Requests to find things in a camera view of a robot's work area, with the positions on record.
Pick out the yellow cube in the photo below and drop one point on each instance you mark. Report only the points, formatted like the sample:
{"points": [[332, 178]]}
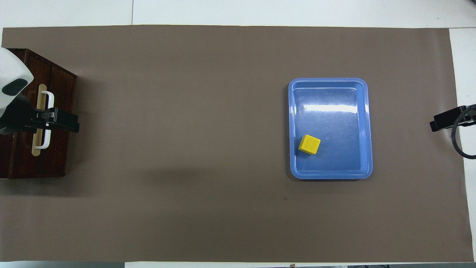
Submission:
{"points": [[309, 144]]}

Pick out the brown table mat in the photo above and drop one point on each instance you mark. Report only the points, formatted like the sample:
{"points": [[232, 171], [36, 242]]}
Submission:
{"points": [[186, 130]]}

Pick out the dark wooden drawer cabinet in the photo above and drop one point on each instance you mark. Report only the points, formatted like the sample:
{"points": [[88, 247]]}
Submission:
{"points": [[7, 156]]}

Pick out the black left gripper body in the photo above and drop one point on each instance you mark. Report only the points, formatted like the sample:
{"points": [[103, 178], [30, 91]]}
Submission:
{"points": [[16, 117]]}

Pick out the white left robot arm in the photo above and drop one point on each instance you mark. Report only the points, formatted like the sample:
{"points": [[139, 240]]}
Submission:
{"points": [[9, 67]]}

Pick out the dark wooden drawer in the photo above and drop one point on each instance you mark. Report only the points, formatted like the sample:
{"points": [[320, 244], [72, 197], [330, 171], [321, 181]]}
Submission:
{"points": [[59, 93]]}

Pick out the blue plastic tray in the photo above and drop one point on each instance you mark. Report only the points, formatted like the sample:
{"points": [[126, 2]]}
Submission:
{"points": [[334, 111]]}

